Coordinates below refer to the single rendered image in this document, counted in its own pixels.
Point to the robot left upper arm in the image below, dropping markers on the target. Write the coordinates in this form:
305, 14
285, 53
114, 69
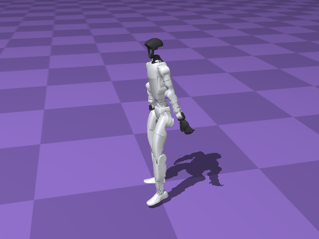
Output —
164, 72

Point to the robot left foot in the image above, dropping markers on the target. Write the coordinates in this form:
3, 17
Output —
157, 198

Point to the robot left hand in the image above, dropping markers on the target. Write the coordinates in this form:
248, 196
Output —
184, 125

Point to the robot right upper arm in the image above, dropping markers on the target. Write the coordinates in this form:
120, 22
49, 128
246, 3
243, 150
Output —
147, 84

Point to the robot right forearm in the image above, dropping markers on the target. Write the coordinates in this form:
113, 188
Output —
151, 99

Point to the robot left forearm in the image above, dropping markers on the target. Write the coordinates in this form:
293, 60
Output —
174, 103

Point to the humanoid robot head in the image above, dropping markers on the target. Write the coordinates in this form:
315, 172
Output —
153, 44

